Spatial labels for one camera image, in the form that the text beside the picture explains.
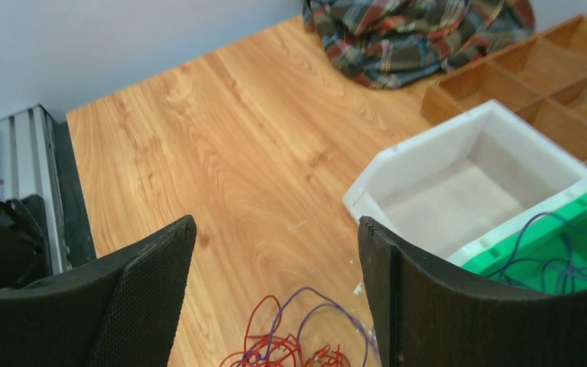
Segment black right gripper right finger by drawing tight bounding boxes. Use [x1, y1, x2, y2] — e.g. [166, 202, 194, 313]
[358, 216, 587, 366]

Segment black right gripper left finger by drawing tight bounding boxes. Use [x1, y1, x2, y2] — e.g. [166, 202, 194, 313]
[0, 215, 197, 366]

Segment purple wires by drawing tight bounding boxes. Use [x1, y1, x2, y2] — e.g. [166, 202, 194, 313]
[238, 287, 381, 367]
[485, 211, 587, 296]

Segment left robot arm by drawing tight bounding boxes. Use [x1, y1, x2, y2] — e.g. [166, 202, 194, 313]
[0, 194, 52, 289]

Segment white plastic bin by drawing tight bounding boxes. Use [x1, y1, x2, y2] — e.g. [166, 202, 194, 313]
[342, 100, 587, 266]

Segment green plastic bin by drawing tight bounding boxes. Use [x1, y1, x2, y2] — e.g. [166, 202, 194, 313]
[463, 193, 587, 295]

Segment wooden compartment tray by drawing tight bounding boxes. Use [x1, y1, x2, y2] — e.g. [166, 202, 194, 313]
[421, 15, 587, 164]

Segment plaid cloth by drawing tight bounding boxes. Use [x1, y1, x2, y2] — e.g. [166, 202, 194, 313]
[302, 0, 535, 89]

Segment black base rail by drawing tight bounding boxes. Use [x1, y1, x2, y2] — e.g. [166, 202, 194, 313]
[45, 119, 96, 271]

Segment purple wires in green bin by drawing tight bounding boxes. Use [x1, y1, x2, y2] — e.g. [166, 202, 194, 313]
[485, 211, 587, 296]

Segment tangled red wires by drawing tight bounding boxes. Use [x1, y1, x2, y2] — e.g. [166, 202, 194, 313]
[218, 295, 352, 367]

